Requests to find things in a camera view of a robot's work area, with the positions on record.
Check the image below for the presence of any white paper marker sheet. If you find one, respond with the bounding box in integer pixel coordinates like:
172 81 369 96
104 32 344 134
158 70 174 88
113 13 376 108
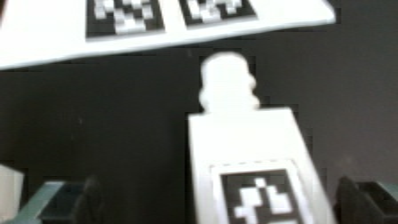
0 0 335 71

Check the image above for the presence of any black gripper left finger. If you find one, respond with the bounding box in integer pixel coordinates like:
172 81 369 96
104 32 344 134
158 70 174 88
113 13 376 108
14 177 104 224

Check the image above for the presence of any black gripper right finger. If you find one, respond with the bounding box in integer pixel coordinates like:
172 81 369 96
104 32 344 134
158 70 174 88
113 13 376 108
334 177 398 224

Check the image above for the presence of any white block at left edge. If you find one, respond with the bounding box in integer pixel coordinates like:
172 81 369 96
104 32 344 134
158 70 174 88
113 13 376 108
0 165 23 224

